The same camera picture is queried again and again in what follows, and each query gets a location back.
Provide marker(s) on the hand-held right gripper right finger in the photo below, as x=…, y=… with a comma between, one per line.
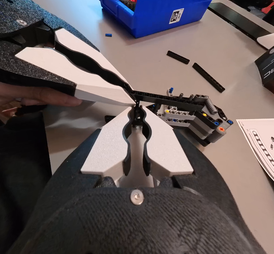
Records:
x=171, y=151

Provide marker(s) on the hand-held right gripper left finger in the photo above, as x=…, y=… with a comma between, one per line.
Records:
x=102, y=151

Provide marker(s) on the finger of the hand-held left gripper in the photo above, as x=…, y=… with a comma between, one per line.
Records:
x=85, y=48
x=64, y=72

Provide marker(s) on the black and grey brick assembly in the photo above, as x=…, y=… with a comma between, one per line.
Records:
x=184, y=117

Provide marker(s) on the thin black brick beam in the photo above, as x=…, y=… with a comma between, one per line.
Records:
x=167, y=99

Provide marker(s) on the grey desk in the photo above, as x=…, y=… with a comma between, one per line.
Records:
x=149, y=61

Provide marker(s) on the person's left hand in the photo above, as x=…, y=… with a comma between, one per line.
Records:
x=32, y=95

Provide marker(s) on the person's dark clothing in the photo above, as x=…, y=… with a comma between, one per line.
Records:
x=21, y=162

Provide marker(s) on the long black brick beam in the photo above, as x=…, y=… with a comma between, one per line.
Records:
x=208, y=77

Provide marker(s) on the blue storage bin with tag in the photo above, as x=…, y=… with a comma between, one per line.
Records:
x=158, y=6

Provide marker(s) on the white instruction booklet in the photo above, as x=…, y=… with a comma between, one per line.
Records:
x=261, y=142

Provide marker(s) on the short black brick beam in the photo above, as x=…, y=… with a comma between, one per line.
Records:
x=178, y=57

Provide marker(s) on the black toy set box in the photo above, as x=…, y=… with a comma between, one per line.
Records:
x=266, y=70

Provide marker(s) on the white flat stand base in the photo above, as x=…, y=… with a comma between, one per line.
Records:
x=266, y=41

